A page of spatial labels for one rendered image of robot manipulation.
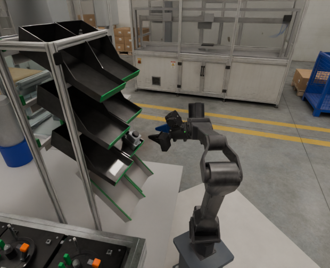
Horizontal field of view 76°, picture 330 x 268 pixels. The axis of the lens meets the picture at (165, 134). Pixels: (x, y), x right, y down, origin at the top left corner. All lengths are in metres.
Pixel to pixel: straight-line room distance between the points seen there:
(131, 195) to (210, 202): 0.49
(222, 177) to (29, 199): 1.11
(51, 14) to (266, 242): 1.72
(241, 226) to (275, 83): 3.68
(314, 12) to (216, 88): 5.24
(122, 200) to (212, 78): 3.81
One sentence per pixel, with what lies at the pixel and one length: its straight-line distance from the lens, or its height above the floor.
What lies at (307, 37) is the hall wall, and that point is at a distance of 9.10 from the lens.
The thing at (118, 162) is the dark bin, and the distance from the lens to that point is 0.86.
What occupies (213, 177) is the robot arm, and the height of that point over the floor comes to 1.43.
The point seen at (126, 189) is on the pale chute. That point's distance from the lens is 0.98.
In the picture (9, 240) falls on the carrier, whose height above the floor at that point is 0.97.
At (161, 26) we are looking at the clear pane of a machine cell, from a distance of 4.56.
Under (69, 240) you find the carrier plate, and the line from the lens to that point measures 0.98.
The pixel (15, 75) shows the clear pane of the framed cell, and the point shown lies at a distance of 1.74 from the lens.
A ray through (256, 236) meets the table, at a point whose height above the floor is 0.86.
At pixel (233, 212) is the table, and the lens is 1.17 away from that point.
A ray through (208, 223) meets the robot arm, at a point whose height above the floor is 1.20.
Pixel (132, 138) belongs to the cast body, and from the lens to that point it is 0.91.
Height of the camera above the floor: 1.74
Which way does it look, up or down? 32 degrees down
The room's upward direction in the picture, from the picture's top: straight up
